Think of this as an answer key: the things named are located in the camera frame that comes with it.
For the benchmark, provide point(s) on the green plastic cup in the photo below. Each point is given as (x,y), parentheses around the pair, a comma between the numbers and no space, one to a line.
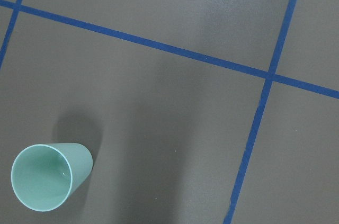
(44,176)

